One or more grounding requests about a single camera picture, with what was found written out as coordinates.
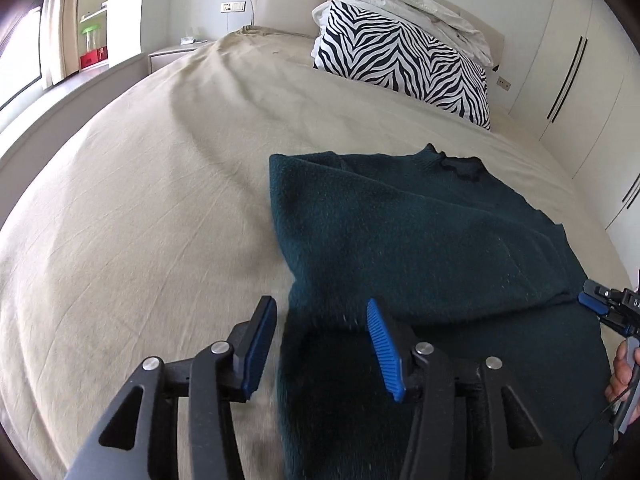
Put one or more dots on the bed with beige sheet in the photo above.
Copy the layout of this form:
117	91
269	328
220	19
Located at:
125	210

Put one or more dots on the beige curtain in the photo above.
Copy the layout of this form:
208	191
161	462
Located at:
57	25

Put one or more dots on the dark green sweater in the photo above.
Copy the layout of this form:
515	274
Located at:
400	240

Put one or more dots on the zebra print pillow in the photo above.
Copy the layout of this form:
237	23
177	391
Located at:
400	52

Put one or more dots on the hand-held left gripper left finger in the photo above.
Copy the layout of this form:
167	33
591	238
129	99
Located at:
259	342

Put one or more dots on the red box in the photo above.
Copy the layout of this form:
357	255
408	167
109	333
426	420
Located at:
94	57

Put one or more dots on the white wall shelf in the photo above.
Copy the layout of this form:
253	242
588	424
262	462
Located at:
95	5

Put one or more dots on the wall socket panel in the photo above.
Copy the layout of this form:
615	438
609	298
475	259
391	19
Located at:
233	7

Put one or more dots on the tissue box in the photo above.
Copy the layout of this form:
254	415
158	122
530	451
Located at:
188	39

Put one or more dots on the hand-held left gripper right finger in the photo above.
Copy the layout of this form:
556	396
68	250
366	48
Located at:
384	352

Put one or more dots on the person's right hand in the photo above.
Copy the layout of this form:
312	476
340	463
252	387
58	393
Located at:
620	372

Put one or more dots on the green container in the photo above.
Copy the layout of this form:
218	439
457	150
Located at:
90	35

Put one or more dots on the white nightstand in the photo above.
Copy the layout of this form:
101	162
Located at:
172	56

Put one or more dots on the white wardrobe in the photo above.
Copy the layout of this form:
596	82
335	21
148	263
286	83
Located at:
600	85

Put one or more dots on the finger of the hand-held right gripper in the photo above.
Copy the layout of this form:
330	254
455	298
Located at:
600	289
592	302

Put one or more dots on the small wall socket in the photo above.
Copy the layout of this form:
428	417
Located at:
503	83

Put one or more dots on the folded white duvet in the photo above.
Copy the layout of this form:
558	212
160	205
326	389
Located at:
425	2

